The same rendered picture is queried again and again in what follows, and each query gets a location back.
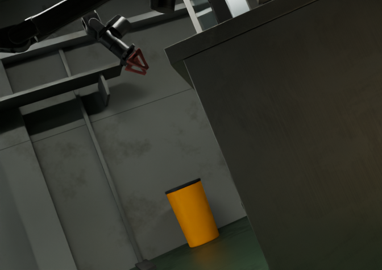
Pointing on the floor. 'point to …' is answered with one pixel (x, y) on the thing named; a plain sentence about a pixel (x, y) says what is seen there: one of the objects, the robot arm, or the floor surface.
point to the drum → (193, 212)
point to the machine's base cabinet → (304, 129)
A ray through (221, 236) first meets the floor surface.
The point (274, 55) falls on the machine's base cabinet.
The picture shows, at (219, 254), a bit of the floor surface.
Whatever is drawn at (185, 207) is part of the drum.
